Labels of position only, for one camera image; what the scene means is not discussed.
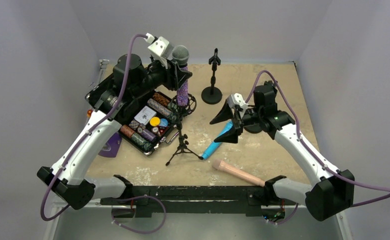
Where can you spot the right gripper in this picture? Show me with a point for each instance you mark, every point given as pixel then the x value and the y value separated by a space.
pixel 238 119

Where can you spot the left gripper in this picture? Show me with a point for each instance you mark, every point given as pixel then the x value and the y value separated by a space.
pixel 176 78

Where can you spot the purple glitter microphone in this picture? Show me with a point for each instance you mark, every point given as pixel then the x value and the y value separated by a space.
pixel 180 54

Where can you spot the black tripod shock-mount stand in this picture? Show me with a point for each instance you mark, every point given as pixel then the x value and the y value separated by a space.
pixel 183 111

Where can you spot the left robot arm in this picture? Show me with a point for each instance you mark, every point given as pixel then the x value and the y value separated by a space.
pixel 67 177

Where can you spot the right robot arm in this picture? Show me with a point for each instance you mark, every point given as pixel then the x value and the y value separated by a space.
pixel 330 190

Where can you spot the black round-base stand right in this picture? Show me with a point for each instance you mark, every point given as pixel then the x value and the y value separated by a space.
pixel 253 129

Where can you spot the black round-base stand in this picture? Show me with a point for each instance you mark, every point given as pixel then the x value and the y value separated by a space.
pixel 212 95
pixel 253 129

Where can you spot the black round-base stand rear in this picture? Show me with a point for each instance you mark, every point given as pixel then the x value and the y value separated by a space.
pixel 212 95

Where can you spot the blue microphone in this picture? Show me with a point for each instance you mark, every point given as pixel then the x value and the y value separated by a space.
pixel 215 145

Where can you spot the orange black chip row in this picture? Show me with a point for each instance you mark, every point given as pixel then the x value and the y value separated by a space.
pixel 161 99

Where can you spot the blue tan chip row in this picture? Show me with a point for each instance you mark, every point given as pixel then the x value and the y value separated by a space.
pixel 160 108

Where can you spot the pink microphone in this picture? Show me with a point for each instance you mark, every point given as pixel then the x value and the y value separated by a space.
pixel 223 166

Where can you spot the blue blind button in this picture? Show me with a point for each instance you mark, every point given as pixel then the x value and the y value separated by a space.
pixel 163 123

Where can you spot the yellow round chip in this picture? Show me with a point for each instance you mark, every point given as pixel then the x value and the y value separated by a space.
pixel 154 121

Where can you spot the white playing card deck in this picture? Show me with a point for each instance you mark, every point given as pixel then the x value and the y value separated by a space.
pixel 145 115

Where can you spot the black poker chip case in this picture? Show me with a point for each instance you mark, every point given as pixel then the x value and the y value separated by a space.
pixel 145 126

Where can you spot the purple toy box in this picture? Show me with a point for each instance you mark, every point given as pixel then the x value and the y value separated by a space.
pixel 111 147

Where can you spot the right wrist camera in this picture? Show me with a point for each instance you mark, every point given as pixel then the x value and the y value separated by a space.
pixel 236 102

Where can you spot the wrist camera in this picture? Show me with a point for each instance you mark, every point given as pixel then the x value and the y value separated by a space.
pixel 159 48
pixel 236 102

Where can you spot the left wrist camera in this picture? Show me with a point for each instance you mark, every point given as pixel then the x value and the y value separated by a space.
pixel 159 48

